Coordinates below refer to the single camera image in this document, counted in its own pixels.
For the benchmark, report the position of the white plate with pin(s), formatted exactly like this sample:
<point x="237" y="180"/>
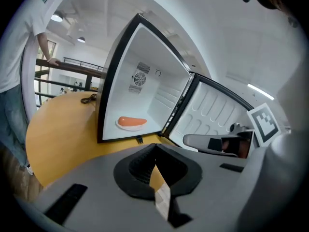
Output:
<point x="130" y="128"/>

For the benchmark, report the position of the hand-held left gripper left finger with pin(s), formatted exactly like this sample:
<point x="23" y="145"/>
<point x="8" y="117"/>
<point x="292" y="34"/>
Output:
<point x="96" y="190"/>

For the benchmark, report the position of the window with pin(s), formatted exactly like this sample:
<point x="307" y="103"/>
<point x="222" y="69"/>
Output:
<point x="46" y="57"/>

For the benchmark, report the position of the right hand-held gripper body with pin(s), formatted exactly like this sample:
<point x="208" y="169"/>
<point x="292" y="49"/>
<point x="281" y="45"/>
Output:
<point x="264" y="124"/>

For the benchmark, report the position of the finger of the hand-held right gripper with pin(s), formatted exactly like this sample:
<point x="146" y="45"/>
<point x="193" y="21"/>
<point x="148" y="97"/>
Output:
<point x="198" y="141"/>

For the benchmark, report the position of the round wooden table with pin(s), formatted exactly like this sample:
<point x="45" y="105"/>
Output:
<point x="67" y="134"/>

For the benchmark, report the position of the black straight railing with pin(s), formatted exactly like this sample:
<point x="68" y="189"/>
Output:
<point x="82" y="63"/>

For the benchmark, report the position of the round ceiling lamp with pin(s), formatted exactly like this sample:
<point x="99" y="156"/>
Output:
<point x="56" y="18"/>
<point x="81" y="39"/>

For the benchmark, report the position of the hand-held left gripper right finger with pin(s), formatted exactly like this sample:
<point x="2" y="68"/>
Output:
<point x="212" y="197"/>

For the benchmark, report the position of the dark curved railing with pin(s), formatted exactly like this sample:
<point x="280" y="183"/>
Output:
<point x="72" y="68"/>

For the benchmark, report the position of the long ceiling light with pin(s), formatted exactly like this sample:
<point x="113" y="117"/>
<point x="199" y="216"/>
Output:
<point x="260" y="91"/>

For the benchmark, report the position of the black mini fridge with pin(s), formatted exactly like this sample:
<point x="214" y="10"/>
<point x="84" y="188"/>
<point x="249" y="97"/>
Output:
<point x="149" y="57"/>

